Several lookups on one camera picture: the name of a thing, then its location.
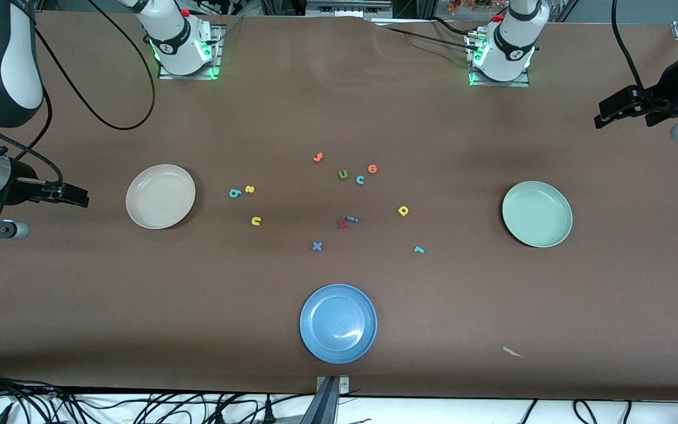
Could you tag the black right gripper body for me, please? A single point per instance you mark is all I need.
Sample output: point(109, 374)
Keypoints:
point(21, 184)

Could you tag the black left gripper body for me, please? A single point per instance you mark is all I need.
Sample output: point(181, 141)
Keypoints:
point(664, 98)

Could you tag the yellow foam letter d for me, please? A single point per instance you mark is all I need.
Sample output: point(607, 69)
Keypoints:
point(401, 211)

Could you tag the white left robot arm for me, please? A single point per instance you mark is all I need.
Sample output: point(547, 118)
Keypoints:
point(512, 41)

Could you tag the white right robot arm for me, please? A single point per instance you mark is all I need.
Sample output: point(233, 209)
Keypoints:
point(3, 70)

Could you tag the beige brown plate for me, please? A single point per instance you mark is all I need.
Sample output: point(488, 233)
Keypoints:
point(160, 196)

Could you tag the light green plate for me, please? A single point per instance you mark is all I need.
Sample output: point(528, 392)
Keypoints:
point(537, 214)

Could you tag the colourful flower decoration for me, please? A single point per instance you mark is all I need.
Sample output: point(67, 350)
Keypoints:
point(468, 6)

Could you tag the white paper scrap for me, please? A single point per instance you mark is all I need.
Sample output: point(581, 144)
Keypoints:
point(512, 352)

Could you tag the brown table cover sheet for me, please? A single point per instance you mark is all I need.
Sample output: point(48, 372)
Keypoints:
point(339, 106)

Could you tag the blue plate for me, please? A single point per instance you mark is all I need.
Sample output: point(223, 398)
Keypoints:
point(338, 324)

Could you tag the grey control box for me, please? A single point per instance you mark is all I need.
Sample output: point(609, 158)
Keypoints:
point(348, 8)

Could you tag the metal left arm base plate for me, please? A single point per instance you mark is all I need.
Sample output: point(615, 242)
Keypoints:
point(498, 84)

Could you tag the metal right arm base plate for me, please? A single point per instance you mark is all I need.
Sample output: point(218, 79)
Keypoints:
point(186, 77)

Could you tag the metal camera stand bracket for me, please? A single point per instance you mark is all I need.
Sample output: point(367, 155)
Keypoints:
point(328, 400)

